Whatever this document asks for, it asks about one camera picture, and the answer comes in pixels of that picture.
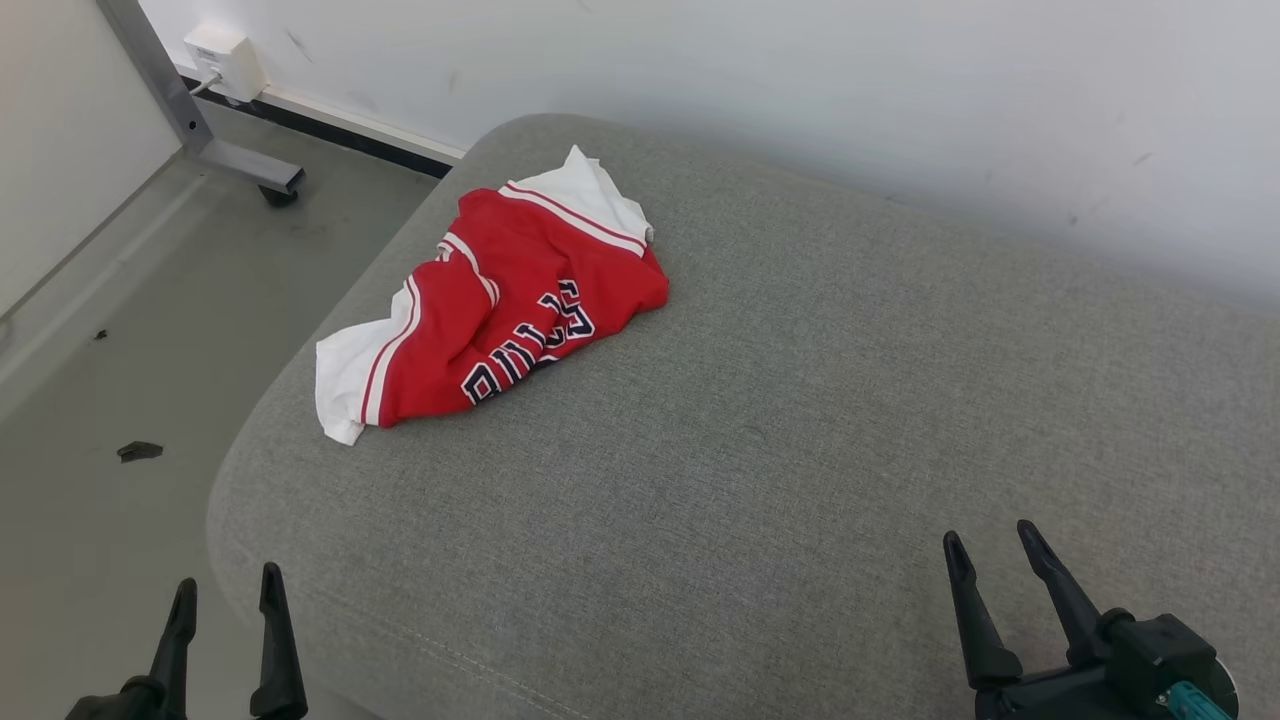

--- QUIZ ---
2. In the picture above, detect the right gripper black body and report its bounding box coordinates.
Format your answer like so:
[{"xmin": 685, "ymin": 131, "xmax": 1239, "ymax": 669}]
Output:
[{"xmin": 975, "ymin": 662, "xmax": 1241, "ymax": 720}]

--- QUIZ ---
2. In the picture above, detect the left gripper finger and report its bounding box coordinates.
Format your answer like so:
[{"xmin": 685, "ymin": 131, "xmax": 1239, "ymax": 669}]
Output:
[
  {"xmin": 148, "ymin": 578, "xmax": 198, "ymax": 717},
  {"xmin": 250, "ymin": 562, "xmax": 308, "ymax": 719}
]

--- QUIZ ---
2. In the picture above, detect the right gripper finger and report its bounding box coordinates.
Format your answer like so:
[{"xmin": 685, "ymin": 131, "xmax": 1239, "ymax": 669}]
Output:
[
  {"xmin": 943, "ymin": 531, "xmax": 1024, "ymax": 690},
  {"xmin": 1017, "ymin": 520, "xmax": 1107, "ymax": 667}
]

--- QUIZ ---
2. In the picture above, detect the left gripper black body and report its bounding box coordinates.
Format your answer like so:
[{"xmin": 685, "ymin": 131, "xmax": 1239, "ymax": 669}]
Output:
[{"xmin": 65, "ymin": 677, "xmax": 166, "ymax": 720}]

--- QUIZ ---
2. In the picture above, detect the red and white jersey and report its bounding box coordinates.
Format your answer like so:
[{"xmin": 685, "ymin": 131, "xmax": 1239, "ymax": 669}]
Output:
[{"xmin": 315, "ymin": 145, "xmax": 670, "ymax": 447}]

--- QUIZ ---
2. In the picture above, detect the grey fabric sofa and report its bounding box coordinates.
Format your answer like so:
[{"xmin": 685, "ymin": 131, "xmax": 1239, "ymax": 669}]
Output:
[{"xmin": 207, "ymin": 112, "xmax": 1280, "ymax": 720}]

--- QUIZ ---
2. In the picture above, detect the black and white baseboard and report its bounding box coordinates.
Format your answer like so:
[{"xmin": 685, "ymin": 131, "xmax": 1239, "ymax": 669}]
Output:
[{"xmin": 178, "ymin": 72, "xmax": 467, "ymax": 181}]

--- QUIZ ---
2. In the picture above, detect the white partition panel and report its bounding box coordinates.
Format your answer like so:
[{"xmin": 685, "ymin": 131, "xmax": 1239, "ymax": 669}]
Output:
[{"xmin": 0, "ymin": 0, "xmax": 183, "ymax": 323}]

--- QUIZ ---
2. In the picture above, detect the grey metal stand leg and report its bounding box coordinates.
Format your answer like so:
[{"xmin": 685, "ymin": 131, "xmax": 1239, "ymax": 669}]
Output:
[{"xmin": 97, "ymin": 0, "xmax": 306, "ymax": 196}]

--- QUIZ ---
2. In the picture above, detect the teal cable connector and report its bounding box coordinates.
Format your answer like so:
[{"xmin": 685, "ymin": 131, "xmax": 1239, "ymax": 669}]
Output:
[{"xmin": 1160, "ymin": 682, "xmax": 1233, "ymax": 720}]

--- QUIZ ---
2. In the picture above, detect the white wall socket box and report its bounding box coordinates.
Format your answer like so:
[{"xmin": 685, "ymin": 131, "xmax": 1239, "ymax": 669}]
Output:
[{"xmin": 183, "ymin": 25, "xmax": 267, "ymax": 103}]

